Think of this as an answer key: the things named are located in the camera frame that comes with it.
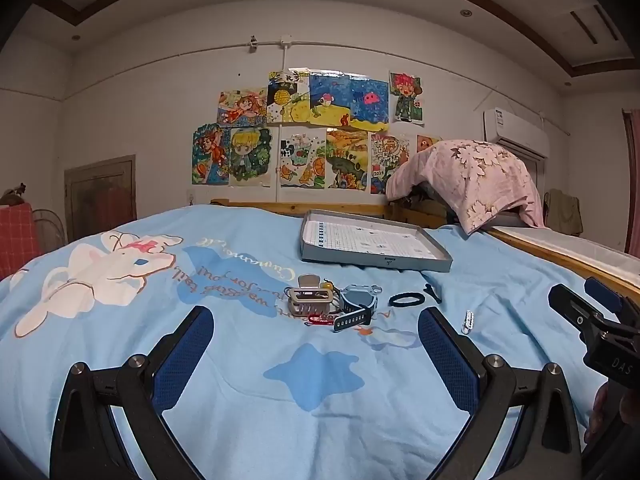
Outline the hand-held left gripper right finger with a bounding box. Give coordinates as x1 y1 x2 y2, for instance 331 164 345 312
418 306 583 480

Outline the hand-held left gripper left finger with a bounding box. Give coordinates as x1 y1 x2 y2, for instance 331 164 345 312
49 305 215 480

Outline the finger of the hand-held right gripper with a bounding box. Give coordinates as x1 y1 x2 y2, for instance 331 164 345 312
548 284 608 341
584 276 623 318

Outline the black hair tie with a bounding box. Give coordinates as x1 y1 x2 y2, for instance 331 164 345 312
388 291 426 308

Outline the blue wrist watch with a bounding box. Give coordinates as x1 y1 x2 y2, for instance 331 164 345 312
332 284 383 333

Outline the beige hair claw clip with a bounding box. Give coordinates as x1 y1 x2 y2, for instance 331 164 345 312
285 274 341 318

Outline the grey cardboard tray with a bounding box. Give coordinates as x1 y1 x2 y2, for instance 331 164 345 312
301 208 454 274

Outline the person's right hand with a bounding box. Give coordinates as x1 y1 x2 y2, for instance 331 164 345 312
584 384 610 445

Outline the white mattress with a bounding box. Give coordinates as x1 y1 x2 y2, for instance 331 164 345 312
492 227 640 281

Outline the olive green jacket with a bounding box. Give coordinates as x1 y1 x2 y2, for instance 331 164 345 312
544 188 583 237

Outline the pink curtain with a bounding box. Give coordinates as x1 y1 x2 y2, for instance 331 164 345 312
621 107 640 256

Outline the pink floral blanket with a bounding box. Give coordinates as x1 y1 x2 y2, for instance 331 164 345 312
385 139 546 235

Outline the wooden bed headboard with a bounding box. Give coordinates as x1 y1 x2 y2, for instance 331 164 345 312
210 199 448 228

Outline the grey wooden door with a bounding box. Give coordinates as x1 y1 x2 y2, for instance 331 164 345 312
64 155 137 243

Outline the white air conditioner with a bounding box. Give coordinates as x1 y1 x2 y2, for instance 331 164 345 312
482 107 551 158

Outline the red checked cloth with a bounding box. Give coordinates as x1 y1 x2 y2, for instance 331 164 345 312
0 203 43 278

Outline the ceiling air vent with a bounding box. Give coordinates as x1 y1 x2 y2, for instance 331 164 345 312
569 4 622 44

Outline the wooden side bed frame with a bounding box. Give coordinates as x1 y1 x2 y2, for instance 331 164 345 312
487 227 640 301

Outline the group of colourful wall drawings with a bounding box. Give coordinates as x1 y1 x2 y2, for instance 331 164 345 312
191 66 443 196

